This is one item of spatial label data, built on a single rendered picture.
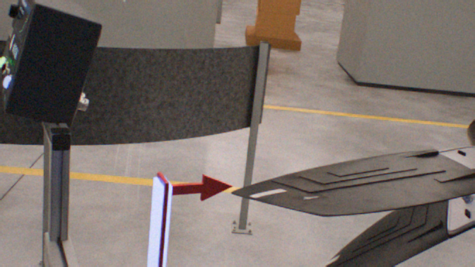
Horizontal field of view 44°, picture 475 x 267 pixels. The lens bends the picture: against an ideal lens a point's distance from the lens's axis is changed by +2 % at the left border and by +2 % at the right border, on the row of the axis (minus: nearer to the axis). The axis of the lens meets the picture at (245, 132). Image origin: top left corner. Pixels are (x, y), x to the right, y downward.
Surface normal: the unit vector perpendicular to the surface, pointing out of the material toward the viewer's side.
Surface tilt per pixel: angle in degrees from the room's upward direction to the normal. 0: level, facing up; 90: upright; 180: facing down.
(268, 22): 90
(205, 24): 90
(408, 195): 3
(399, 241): 49
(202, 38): 90
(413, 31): 90
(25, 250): 0
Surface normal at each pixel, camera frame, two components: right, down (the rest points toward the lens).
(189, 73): 0.61, 0.30
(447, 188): 0.11, -0.94
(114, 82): 0.40, 0.32
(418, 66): 0.02, 0.31
